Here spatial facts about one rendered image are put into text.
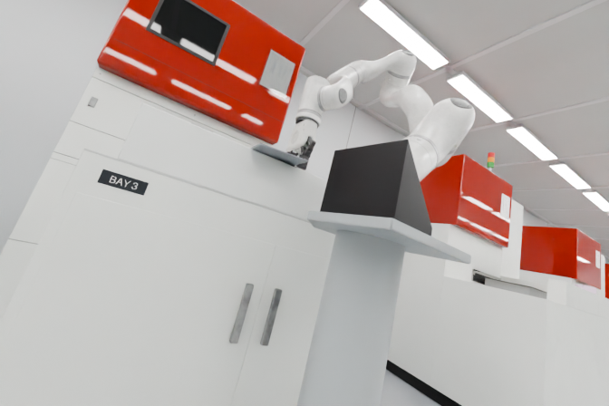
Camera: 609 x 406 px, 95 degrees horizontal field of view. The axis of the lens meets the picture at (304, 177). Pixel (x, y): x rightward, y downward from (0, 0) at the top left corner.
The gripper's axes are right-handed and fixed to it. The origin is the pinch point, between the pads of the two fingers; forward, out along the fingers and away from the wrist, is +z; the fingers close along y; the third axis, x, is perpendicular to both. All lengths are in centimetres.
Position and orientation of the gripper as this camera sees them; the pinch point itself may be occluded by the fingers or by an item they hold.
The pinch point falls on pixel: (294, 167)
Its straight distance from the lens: 88.1
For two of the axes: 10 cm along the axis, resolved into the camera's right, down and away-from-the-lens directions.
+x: 8.3, 3.4, 4.5
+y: 5.0, -0.9, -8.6
